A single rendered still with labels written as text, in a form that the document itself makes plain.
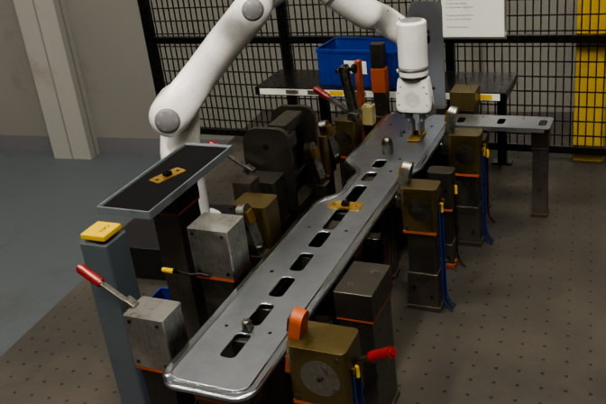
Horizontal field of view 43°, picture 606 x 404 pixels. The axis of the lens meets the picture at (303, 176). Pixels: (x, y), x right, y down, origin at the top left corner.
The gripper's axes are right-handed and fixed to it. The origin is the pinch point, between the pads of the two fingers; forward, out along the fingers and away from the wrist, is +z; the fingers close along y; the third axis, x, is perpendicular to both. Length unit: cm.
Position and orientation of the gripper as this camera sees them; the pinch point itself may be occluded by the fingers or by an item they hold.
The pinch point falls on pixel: (416, 126)
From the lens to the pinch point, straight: 227.5
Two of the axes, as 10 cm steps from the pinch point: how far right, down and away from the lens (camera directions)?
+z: 1.1, 9.1, 4.1
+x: 3.9, -4.2, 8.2
